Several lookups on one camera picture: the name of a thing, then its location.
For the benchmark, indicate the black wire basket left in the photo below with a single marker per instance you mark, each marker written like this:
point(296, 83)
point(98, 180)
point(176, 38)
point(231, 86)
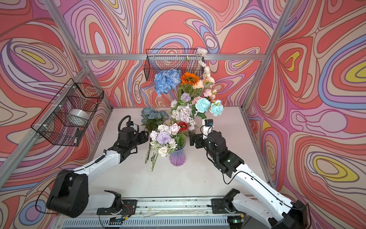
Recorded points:
point(75, 106)

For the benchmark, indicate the white poppy flower stem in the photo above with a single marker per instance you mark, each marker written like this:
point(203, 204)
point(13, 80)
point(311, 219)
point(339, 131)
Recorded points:
point(195, 63)

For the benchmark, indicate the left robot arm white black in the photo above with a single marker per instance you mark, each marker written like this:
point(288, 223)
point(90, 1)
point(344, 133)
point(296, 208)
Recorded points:
point(70, 193)

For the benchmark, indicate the lilac white flower bunch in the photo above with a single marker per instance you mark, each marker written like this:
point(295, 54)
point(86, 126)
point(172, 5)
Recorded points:
point(166, 140)

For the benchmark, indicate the small cream rose stem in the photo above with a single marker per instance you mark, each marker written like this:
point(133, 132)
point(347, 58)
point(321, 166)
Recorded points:
point(154, 160)

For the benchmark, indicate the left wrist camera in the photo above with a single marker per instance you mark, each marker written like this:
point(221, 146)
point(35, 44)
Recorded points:
point(130, 124)

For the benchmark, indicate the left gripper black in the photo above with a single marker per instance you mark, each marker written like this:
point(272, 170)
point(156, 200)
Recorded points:
point(143, 138)

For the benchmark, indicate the black wire basket back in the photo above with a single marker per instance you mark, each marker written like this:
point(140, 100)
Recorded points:
point(160, 59)

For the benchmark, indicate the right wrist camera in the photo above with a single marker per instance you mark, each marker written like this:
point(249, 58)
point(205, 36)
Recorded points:
point(209, 123)

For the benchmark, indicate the cream pink rose stem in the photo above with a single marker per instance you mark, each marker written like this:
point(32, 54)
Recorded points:
point(205, 83)

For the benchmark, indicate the blue hydrangea stem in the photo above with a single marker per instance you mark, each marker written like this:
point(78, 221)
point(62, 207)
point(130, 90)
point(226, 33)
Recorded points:
point(167, 80)

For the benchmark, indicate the purple glass vase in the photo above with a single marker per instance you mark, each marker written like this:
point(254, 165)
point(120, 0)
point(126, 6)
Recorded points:
point(178, 157)

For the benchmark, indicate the small black device in basket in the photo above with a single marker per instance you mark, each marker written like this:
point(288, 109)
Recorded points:
point(78, 136)

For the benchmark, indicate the teal hydrangea stem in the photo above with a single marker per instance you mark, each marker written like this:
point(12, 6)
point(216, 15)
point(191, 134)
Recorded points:
point(151, 120)

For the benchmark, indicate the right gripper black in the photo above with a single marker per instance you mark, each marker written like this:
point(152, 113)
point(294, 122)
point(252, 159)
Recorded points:
point(199, 138)

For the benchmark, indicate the dark red flower stem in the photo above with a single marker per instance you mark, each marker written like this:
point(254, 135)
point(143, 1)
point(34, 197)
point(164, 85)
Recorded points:
point(183, 126)

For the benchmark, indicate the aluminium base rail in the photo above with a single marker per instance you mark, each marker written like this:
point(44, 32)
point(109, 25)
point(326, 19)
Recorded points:
point(176, 213)

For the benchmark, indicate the orange artificial daisy flower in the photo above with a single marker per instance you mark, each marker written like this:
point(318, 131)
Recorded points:
point(190, 84)

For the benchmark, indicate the black wire basket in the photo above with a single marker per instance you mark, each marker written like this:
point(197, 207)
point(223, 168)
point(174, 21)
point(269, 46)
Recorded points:
point(75, 106)
point(160, 59)

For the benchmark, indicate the pale pink hydrangea bunch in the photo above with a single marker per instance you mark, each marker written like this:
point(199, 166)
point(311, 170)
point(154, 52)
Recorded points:
point(183, 112)

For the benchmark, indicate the purple allium flower stem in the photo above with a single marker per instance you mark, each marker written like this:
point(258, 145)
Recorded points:
point(185, 97)

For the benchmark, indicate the mint green peony stem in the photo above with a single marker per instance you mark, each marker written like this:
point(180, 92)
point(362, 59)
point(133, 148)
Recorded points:
point(203, 105)

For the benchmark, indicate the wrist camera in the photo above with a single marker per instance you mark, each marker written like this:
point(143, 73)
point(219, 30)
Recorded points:
point(209, 123)
point(130, 124)

